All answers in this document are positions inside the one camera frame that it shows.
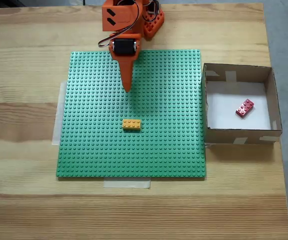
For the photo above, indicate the red lego block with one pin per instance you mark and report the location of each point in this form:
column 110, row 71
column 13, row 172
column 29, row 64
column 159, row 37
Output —
column 245, row 108

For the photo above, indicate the green lego baseplate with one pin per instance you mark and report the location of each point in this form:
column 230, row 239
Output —
column 158, row 112

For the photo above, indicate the orange lego block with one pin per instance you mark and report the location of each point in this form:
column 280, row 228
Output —
column 132, row 124

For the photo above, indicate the brown cardboard box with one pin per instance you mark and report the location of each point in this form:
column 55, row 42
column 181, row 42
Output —
column 221, row 137

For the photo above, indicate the masking tape strip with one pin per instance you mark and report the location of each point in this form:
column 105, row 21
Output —
column 57, row 120
column 126, row 184

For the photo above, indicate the white paper sheet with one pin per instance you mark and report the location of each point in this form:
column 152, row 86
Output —
column 221, row 112

